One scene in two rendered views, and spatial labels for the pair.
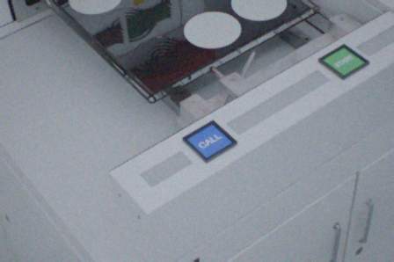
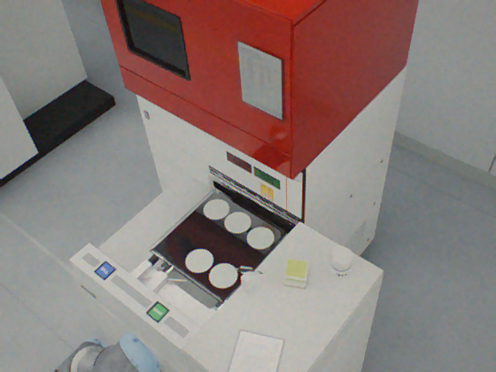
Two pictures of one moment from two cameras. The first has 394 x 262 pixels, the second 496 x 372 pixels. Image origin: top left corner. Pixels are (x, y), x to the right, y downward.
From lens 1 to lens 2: 176 cm
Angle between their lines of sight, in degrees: 49
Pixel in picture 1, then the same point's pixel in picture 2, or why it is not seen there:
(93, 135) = (149, 239)
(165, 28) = (197, 242)
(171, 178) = (86, 263)
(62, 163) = (133, 234)
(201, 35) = (194, 257)
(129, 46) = (182, 231)
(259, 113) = (124, 284)
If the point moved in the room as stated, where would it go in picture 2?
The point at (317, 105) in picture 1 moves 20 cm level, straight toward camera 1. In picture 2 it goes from (128, 306) to (67, 311)
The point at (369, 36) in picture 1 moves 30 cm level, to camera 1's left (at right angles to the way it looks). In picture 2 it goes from (179, 321) to (160, 248)
